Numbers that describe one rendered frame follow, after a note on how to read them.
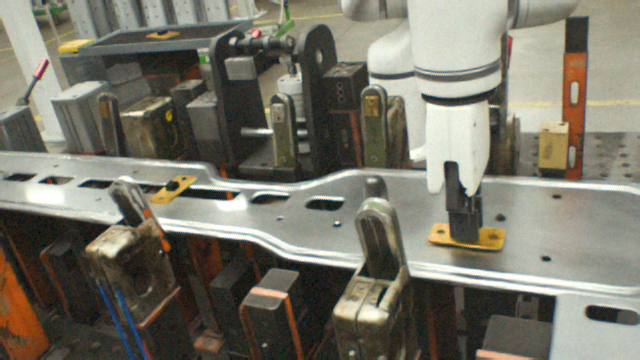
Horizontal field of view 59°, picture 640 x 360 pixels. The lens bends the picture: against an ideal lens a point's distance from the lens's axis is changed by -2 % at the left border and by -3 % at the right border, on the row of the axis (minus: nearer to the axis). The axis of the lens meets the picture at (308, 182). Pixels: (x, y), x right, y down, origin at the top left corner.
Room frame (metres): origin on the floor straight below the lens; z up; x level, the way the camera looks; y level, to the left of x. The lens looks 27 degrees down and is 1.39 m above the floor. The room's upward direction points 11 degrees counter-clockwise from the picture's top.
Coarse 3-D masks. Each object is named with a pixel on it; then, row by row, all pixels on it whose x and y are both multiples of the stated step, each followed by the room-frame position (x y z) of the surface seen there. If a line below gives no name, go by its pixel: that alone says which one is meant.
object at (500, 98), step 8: (504, 40) 0.70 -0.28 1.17; (504, 48) 0.70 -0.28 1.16; (504, 56) 0.70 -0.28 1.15; (504, 64) 0.70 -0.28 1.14; (504, 72) 0.70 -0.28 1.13; (504, 80) 0.70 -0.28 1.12; (504, 88) 0.69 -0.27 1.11; (496, 96) 0.71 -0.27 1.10; (504, 96) 0.69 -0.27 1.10; (488, 104) 0.71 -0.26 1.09; (496, 104) 0.71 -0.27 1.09; (504, 104) 0.69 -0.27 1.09; (504, 112) 0.69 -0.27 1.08; (504, 120) 0.69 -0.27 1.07; (504, 128) 0.69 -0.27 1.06; (504, 136) 0.69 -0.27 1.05
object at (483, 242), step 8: (440, 224) 0.57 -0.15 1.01; (448, 224) 0.57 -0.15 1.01; (432, 232) 0.56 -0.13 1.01; (448, 232) 0.55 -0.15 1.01; (480, 232) 0.54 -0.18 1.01; (488, 232) 0.54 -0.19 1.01; (496, 232) 0.53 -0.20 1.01; (504, 232) 0.53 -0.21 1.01; (432, 240) 0.54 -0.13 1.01; (440, 240) 0.54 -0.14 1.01; (448, 240) 0.54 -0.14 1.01; (456, 240) 0.53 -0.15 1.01; (464, 240) 0.53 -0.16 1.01; (480, 240) 0.52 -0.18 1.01; (488, 240) 0.52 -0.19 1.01; (496, 240) 0.52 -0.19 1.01; (488, 248) 0.51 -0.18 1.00; (496, 248) 0.51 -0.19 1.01
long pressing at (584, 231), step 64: (0, 192) 0.95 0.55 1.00; (64, 192) 0.89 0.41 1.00; (256, 192) 0.76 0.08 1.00; (320, 192) 0.72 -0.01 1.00; (512, 192) 0.62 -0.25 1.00; (576, 192) 0.59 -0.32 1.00; (320, 256) 0.57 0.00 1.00; (448, 256) 0.52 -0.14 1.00; (512, 256) 0.49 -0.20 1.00; (576, 256) 0.47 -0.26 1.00
